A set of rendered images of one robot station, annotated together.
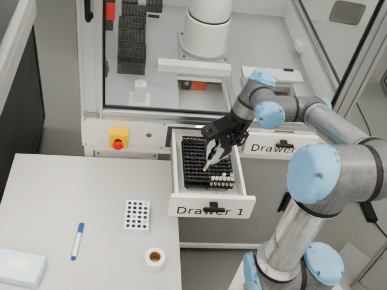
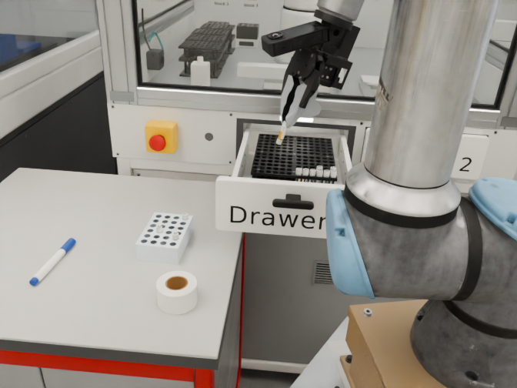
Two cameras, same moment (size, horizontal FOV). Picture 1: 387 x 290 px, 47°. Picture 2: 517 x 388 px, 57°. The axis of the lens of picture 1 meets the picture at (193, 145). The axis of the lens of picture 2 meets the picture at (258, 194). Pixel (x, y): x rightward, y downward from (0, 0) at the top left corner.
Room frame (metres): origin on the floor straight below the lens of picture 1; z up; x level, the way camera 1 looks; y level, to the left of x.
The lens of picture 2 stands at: (0.17, -0.25, 1.33)
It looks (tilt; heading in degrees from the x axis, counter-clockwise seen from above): 28 degrees down; 15
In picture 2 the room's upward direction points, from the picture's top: 3 degrees clockwise
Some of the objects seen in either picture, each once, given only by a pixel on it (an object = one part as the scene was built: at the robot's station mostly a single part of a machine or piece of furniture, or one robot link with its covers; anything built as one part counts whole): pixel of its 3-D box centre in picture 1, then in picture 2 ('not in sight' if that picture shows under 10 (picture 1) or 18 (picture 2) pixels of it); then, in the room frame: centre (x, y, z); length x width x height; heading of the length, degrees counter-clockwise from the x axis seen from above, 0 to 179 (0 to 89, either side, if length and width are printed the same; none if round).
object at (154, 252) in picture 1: (154, 259); (177, 292); (0.75, 0.05, 0.78); 0.07 x 0.07 x 0.04
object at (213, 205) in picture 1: (213, 206); (293, 201); (0.92, -0.11, 0.91); 0.07 x 0.04 x 0.01; 102
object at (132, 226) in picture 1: (136, 217); (165, 236); (0.90, 0.14, 0.78); 0.12 x 0.08 x 0.04; 10
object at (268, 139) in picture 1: (280, 144); (422, 153); (1.32, -0.34, 0.87); 0.29 x 0.02 x 0.11; 102
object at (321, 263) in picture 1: (315, 270); (505, 247); (0.68, -0.40, 1.03); 0.13 x 0.12 x 0.14; 106
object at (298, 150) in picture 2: (205, 163); (293, 166); (1.14, -0.06, 0.87); 0.22 x 0.18 x 0.06; 12
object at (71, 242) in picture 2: (77, 240); (54, 260); (0.77, 0.31, 0.77); 0.14 x 0.02 x 0.02; 6
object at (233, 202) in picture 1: (211, 206); (291, 209); (0.94, -0.10, 0.87); 0.29 x 0.02 x 0.11; 102
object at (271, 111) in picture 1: (272, 109); not in sight; (0.98, -0.20, 1.31); 0.11 x 0.11 x 0.08; 16
